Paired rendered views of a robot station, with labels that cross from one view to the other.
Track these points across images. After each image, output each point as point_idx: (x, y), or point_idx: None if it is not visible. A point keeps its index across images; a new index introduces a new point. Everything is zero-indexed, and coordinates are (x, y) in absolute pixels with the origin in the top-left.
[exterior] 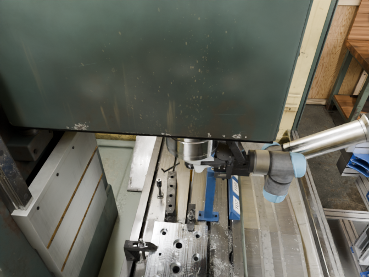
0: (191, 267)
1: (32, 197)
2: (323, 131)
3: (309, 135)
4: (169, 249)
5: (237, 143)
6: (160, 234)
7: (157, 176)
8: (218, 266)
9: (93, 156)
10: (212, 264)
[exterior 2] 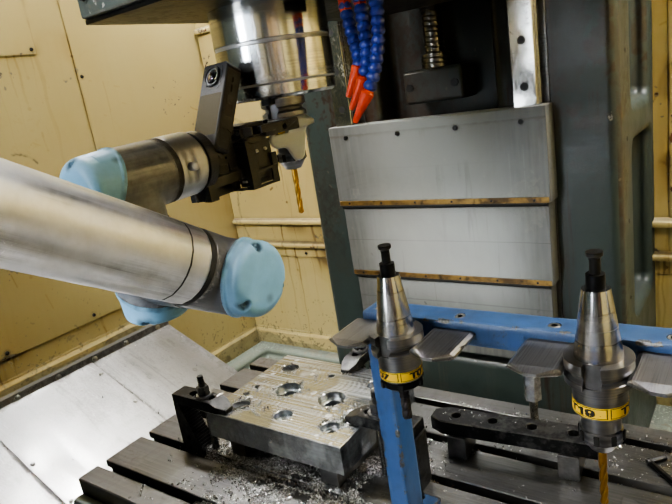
0: (269, 406)
1: (350, 120)
2: (65, 181)
3: (121, 204)
4: (329, 386)
5: (204, 92)
6: (371, 379)
7: (625, 445)
8: (263, 496)
9: (517, 202)
10: (275, 488)
